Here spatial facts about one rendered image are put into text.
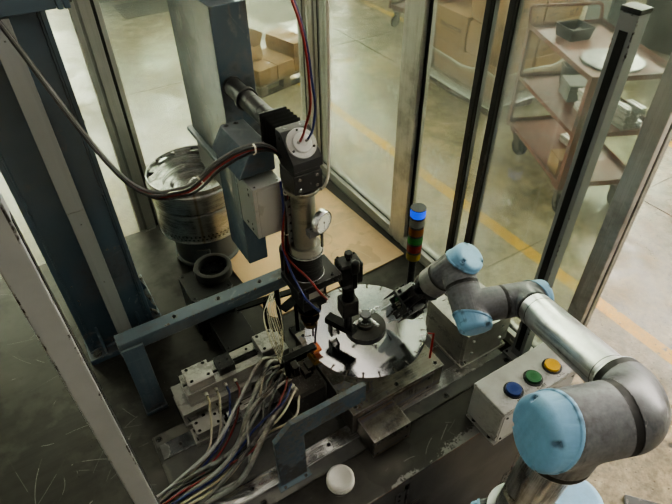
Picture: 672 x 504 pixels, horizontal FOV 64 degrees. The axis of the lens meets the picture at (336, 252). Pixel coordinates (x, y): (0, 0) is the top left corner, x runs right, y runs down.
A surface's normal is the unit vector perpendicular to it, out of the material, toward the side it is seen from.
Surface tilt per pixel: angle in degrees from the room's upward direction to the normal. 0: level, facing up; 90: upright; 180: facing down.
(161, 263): 0
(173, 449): 0
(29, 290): 90
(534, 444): 82
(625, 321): 0
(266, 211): 90
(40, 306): 90
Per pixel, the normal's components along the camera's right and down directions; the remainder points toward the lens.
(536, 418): -0.97, 0.05
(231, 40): 0.52, 0.56
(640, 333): -0.01, -0.75
